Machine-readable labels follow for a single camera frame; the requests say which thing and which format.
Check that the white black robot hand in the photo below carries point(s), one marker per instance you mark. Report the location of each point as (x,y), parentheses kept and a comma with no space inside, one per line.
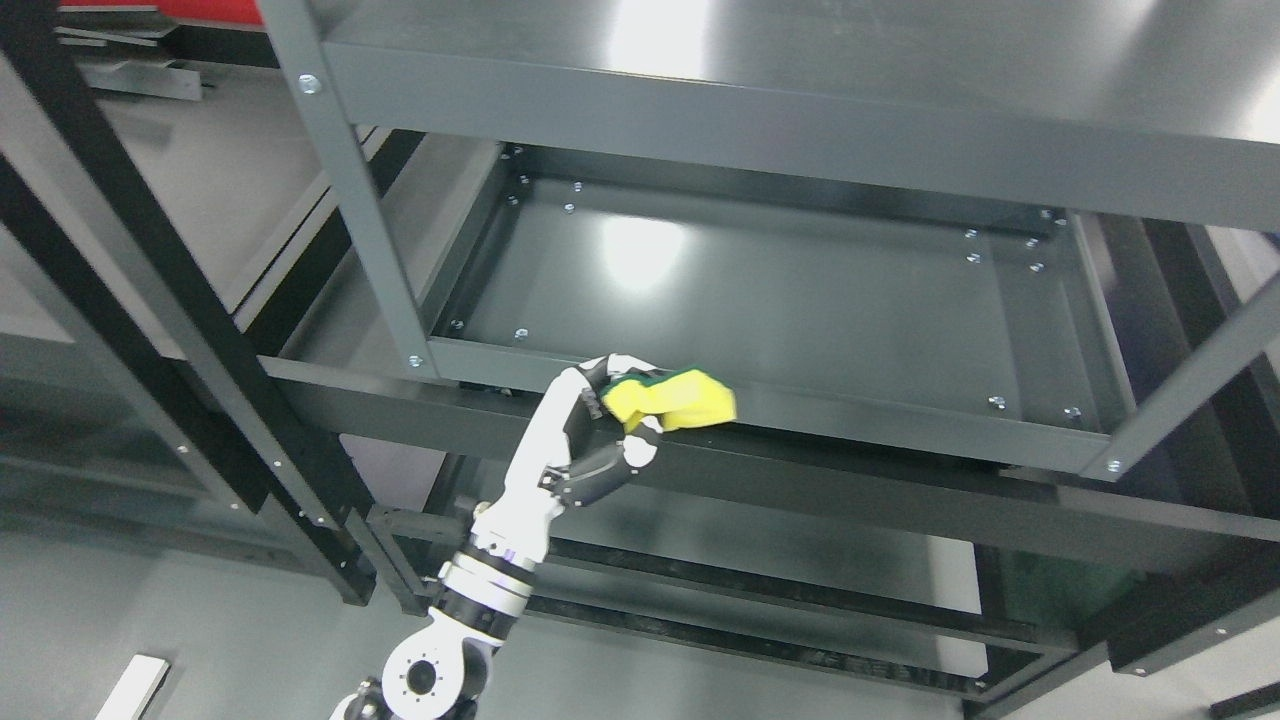
(572,454)

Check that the green yellow sponge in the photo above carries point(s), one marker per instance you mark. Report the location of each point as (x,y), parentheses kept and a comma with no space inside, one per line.
(689,399)

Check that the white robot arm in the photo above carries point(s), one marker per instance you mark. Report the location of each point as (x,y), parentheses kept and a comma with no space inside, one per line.
(440,671)

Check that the grey metal shelf unit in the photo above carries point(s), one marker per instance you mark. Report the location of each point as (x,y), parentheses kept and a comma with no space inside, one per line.
(1006,410)

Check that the black metal shelf rack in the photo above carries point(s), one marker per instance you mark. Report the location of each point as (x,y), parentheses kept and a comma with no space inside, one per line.
(111,267)

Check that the red box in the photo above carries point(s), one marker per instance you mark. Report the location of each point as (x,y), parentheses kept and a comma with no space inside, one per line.
(231,12)

